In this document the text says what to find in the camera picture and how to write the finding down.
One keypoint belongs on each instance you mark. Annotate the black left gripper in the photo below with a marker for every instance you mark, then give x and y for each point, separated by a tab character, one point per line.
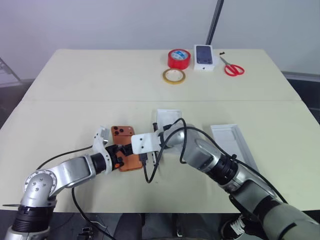
115	157

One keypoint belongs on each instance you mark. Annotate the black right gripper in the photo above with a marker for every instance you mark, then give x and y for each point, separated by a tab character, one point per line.
155	127

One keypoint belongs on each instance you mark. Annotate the orange smartphone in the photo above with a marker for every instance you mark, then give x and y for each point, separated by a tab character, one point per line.
125	136

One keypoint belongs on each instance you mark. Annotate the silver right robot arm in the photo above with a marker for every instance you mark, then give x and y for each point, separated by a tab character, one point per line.
207	157

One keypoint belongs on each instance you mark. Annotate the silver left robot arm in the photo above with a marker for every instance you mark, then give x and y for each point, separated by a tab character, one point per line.
72	170

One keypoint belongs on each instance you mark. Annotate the white phone box base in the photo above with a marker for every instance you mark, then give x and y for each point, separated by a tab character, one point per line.
168	117

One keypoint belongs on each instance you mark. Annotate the white phone box lid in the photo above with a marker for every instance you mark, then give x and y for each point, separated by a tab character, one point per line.
232	140

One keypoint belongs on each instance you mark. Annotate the white box with phone print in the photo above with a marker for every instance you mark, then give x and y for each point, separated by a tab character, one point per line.
204	58

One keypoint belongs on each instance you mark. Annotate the yellow tape roll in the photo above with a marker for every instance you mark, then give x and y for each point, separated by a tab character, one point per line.
165	78

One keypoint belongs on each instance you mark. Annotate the red tape roll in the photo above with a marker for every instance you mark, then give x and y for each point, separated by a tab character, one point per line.
172	61

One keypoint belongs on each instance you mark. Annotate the small black device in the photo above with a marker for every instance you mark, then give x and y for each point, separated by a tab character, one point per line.
84	233

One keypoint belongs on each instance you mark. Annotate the black metal pole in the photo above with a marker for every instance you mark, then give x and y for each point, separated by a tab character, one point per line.
214	22

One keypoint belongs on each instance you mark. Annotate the black shoe with white laces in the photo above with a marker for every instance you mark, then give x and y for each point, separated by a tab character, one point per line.
232	225

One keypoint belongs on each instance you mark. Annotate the grey metal rack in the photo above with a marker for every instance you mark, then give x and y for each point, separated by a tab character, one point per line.
7	70

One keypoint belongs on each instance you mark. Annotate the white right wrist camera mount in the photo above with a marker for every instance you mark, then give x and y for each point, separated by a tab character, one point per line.
146	143

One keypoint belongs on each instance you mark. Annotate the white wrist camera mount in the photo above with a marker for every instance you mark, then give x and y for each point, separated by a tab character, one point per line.
146	143
100	147

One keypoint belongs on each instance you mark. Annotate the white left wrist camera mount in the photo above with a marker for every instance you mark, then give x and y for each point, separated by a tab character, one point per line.
100	147

